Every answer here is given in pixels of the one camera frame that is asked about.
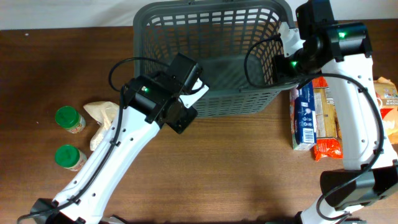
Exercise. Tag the blue tea box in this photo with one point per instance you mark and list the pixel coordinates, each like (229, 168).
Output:
(303, 123)

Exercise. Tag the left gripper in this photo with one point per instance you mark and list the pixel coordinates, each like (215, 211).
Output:
(191, 117)

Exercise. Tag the green-lid jar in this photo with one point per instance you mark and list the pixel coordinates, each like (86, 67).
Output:
(70, 157)
(70, 119)

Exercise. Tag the yellow coffee bag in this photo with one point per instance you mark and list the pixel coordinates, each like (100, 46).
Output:
(386, 94)

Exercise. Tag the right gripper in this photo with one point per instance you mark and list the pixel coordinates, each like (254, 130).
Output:
(278, 68)

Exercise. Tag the grey plastic basket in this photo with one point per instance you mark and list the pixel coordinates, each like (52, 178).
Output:
(231, 40)

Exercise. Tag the beige paper bag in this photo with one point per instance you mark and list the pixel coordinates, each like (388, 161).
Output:
(103, 112)

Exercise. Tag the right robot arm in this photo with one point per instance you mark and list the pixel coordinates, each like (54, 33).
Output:
(342, 54)

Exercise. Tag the orange pasta packet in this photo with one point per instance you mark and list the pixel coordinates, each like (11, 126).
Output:
(328, 132)

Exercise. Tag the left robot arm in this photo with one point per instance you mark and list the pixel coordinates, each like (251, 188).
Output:
(146, 103)

